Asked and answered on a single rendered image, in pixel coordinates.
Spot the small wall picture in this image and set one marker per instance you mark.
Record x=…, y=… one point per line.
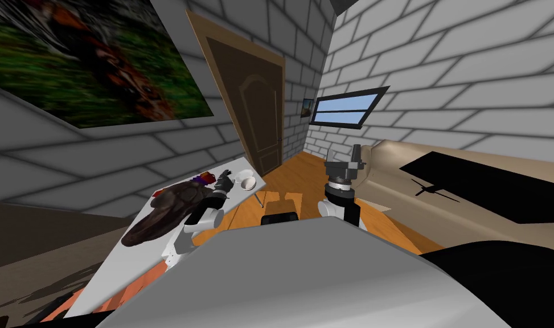
x=307, y=107

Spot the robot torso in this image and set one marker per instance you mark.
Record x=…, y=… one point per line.
x=295, y=278

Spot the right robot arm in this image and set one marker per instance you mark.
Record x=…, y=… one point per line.
x=346, y=212

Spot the beige bed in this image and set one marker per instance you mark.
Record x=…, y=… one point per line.
x=454, y=216

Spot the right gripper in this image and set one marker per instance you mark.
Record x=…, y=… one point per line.
x=344, y=170

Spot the white mug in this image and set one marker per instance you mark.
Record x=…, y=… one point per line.
x=245, y=174

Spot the large green orange wall picture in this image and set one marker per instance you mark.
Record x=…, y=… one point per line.
x=90, y=59

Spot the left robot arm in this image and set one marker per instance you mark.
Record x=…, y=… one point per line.
x=204, y=217

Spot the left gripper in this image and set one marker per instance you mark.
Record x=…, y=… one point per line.
x=224, y=182

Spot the dark brown lumpy object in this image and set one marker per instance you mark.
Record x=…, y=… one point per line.
x=167, y=214

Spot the brown door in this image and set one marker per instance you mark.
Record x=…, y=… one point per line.
x=254, y=109

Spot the white bowl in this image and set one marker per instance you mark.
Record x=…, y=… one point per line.
x=248, y=183

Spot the black framed window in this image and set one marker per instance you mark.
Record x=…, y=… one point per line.
x=345, y=110

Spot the red object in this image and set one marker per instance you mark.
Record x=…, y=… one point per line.
x=207, y=177

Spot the white table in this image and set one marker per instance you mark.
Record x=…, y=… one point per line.
x=122, y=269

